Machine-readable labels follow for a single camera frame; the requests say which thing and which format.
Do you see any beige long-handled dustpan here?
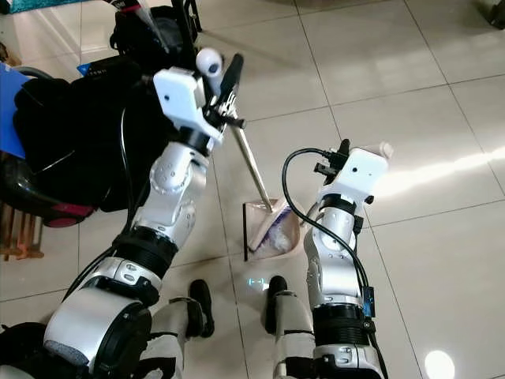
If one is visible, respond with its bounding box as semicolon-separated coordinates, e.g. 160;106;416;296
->
243;142;395;257

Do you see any black round trash bin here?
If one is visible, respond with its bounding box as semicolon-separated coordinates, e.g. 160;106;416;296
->
0;322;48;372

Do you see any black and magenta vacuum cleaner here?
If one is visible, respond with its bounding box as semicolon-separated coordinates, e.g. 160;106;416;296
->
0;154;95;228

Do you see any blue folder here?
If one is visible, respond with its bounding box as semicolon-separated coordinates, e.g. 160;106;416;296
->
0;62;32;159

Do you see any robot left leg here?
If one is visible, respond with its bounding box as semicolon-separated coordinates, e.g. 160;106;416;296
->
150;279;215;379

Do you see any wooden slatted shoe rack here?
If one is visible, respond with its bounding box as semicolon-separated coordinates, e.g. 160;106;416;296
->
0;201;44;261

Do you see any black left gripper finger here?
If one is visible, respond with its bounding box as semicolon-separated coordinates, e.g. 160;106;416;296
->
219;53;244;103

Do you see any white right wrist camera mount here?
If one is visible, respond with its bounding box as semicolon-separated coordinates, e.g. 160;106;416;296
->
320;148;387;206

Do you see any robot leg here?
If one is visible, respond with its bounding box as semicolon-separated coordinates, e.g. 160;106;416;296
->
150;279;215;379
264;275;324;379

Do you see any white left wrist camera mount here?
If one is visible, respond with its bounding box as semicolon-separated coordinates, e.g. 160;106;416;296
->
154;67;210;147

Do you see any robot right leg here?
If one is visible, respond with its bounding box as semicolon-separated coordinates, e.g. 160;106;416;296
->
264;275;324;379

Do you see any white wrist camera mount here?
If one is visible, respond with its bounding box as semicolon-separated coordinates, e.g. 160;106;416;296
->
320;148;387;206
154;67;210;147

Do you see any white broom with blue bristles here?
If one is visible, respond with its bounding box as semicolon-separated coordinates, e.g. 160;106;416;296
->
196;47;293;252

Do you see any large black fabric bag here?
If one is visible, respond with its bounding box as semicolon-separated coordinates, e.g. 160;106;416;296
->
14;67;174;210

